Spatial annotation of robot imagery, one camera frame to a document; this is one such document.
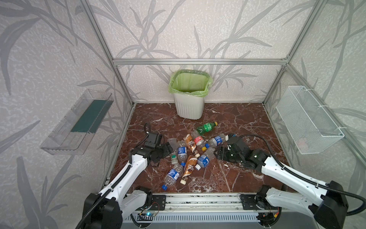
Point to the white wire mesh basket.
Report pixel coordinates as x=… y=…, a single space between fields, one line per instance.
x=309 y=124

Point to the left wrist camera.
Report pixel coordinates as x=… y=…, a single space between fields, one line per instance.
x=153 y=140

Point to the brown coffee bottle lower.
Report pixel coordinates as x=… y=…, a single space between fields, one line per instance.
x=189 y=169

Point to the water bottle blue label upright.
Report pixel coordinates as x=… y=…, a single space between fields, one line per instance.
x=182 y=153

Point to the green plastic bin liner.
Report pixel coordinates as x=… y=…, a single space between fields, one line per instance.
x=190 y=82

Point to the white ribbed trash bin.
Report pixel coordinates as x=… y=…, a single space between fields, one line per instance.
x=189 y=106

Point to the water bottle blue label front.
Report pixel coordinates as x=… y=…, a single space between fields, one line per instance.
x=172 y=176

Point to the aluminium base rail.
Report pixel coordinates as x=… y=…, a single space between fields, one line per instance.
x=207 y=202

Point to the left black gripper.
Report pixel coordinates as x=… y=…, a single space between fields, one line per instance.
x=161 y=150

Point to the brown coffee bottle upper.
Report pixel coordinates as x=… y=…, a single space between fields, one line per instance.
x=191 y=145

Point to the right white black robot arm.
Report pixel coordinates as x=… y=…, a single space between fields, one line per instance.
x=327 y=203

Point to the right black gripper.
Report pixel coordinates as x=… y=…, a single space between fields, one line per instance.
x=226 y=153

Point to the clear bottle red label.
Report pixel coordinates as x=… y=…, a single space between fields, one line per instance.
x=197 y=138

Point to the clear bottle green cap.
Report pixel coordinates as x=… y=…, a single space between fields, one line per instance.
x=174 y=151

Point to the green soda bottle yellow cap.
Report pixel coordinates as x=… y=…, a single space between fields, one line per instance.
x=207 y=127

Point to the water bottle blue label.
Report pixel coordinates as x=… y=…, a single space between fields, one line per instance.
x=182 y=153
x=215 y=141
x=204 y=160
x=172 y=176

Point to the clear acrylic wall shelf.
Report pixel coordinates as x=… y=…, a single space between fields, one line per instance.
x=76 y=130

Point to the aluminium frame crossbar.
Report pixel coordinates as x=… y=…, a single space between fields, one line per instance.
x=170 y=61

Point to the brown coffee bottle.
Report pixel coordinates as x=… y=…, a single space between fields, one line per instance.
x=191 y=145
x=189 y=169

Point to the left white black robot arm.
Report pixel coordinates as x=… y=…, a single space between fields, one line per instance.
x=111 y=206

